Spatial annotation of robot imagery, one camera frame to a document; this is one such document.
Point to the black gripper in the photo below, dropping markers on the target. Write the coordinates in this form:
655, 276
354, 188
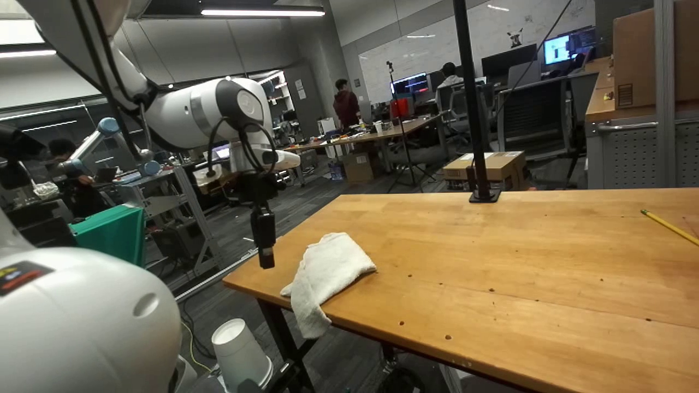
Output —
263, 229

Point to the white towel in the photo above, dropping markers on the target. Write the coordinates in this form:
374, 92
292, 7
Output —
329, 265

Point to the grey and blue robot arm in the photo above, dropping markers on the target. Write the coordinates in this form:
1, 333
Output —
95, 143

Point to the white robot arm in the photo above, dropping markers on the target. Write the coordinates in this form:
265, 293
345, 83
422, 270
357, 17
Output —
198, 110

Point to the black table leg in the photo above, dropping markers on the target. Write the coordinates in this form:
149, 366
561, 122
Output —
284, 341

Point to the white paper cup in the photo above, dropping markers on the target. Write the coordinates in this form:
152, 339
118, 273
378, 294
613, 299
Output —
236, 351

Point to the teal box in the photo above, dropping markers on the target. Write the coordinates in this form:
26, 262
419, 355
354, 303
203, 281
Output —
113, 231

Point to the long wooden work table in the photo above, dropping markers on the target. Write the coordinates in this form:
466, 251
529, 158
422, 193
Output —
364, 133

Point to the person in red top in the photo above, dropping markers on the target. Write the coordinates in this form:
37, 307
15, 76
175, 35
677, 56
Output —
345, 106

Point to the low wooden box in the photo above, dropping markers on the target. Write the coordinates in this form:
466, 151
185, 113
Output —
483, 167

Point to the ceiling light strip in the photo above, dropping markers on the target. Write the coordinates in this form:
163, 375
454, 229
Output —
263, 11

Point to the black pole with base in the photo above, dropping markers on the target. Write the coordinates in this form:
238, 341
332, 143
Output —
472, 100

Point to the lit computer monitor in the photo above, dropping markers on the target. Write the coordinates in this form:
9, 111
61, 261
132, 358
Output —
565, 48

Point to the grey perforated cabinet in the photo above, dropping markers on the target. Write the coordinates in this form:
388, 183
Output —
634, 156

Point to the yellow pencil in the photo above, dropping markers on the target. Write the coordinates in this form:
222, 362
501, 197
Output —
668, 227

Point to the large cardboard box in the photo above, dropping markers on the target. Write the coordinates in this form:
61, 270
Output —
644, 54

